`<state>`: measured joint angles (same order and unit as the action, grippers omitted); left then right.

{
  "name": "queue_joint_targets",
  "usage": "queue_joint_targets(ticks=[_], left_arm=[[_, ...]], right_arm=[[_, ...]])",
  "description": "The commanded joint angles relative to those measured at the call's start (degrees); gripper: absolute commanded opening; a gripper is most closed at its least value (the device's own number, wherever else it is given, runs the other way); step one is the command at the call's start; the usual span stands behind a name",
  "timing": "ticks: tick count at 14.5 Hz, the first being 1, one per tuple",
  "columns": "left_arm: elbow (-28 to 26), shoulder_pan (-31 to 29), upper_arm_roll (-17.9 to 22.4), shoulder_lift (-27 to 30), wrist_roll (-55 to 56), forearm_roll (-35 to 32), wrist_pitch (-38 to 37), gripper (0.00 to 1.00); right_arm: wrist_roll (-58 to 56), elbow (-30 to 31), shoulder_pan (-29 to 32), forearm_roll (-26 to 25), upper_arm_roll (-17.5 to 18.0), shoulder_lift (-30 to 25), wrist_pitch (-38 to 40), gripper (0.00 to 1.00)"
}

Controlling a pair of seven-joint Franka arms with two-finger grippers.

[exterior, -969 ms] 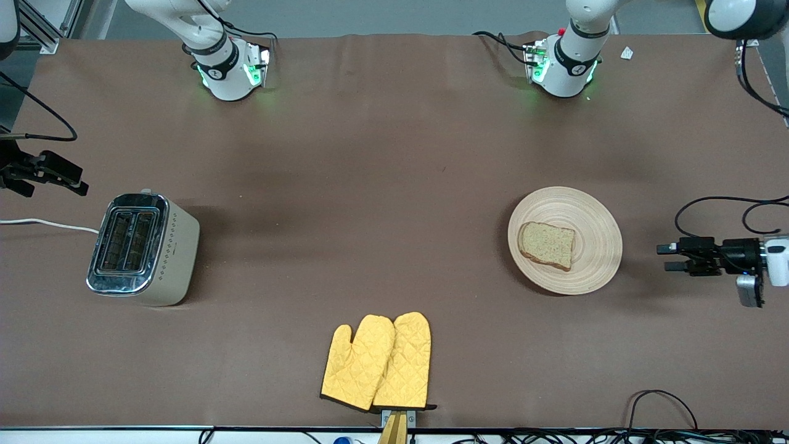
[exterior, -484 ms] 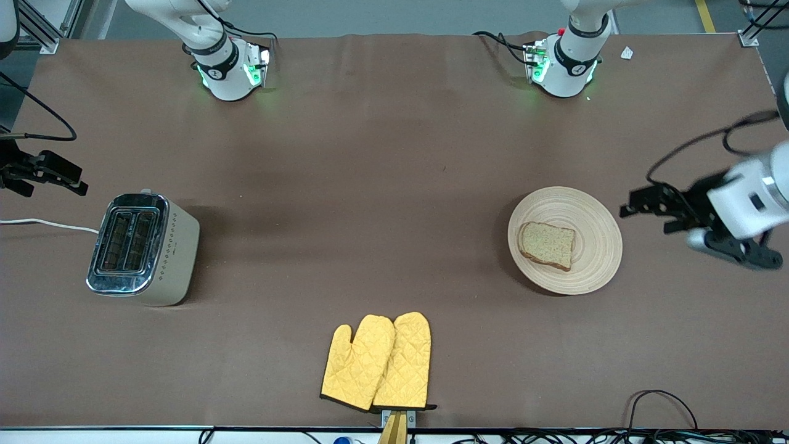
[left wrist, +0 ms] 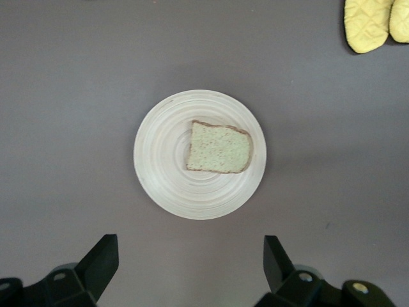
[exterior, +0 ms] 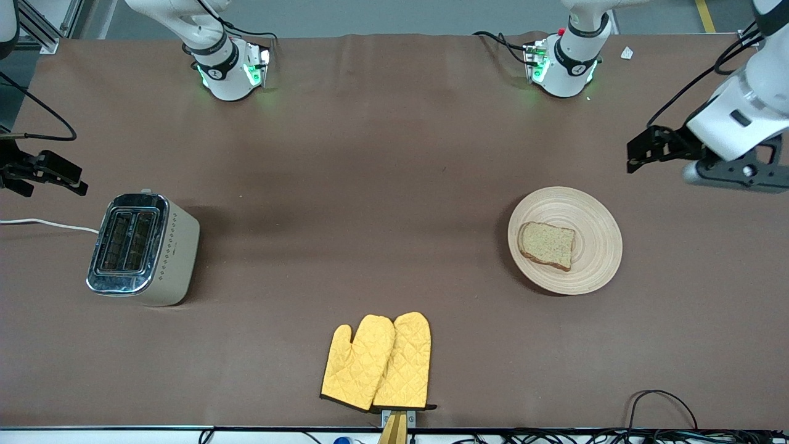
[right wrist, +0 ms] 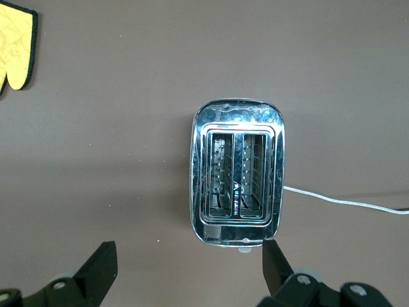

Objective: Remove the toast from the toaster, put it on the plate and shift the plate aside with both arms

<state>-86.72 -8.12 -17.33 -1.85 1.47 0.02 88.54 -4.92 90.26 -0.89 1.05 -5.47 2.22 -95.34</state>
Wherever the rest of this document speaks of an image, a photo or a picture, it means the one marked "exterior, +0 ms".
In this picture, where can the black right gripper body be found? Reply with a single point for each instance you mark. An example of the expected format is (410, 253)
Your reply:
(13, 165)

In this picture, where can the round wooden plate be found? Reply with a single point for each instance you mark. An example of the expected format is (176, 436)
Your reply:
(592, 216)

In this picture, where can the slice of brown toast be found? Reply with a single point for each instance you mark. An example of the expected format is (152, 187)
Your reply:
(545, 243)

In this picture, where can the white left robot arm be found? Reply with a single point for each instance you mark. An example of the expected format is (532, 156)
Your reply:
(573, 61)

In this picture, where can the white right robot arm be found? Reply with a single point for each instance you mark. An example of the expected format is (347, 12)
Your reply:
(225, 74)

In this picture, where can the small white paper tag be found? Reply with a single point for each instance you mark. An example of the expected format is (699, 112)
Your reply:
(627, 53)

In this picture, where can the chrome and beige toaster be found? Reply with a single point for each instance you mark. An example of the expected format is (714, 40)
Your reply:
(175, 259)

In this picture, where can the brown table cloth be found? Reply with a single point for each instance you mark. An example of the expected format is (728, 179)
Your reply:
(370, 154)

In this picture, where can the yellow quilted oven mitt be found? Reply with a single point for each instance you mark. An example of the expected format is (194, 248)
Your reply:
(357, 364)
(407, 357)

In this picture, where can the wooden stick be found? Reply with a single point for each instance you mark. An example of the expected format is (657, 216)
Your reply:
(394, 431)

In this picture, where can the small blue object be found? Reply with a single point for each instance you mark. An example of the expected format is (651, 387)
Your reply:
(345, 441)

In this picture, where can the small metal bracket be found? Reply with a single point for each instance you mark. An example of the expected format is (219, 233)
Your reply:
(412, 419)

